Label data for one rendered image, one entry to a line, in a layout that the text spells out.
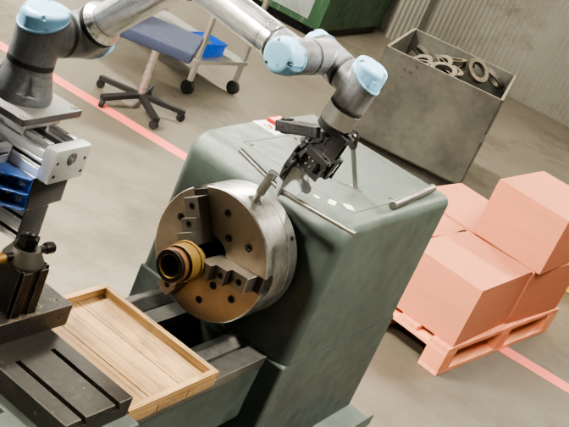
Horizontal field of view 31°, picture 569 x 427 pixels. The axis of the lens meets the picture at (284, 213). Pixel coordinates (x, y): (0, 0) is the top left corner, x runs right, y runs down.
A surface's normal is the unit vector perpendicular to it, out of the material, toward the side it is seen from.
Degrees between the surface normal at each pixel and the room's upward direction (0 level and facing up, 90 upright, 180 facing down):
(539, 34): 90
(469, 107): 90
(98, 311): 0
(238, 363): 0
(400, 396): 0
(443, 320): 90
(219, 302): 90
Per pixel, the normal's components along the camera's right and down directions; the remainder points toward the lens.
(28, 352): 0.37, -0.85
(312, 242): -0.53, 0.13
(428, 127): -0.29, 0.28
